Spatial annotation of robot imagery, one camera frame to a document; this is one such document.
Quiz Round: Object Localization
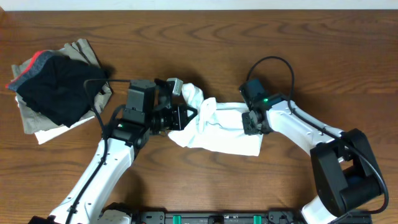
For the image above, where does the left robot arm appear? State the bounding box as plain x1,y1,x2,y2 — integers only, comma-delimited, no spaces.
30,78,197,223

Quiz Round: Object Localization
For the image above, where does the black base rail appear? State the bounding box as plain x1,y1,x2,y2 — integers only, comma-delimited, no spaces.
102,202,373,224

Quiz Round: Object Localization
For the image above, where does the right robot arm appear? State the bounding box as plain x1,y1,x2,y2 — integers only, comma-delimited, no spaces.
239,80,386,223

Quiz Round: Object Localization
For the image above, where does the black folded garment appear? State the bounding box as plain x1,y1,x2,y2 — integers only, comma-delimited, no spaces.
6,50,109,127

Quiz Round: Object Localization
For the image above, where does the white folded garment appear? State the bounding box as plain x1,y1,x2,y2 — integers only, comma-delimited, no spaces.
15,94,95,144

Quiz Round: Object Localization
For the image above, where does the white graphic t-shirt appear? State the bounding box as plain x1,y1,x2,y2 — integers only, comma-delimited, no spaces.
168,83,262,156

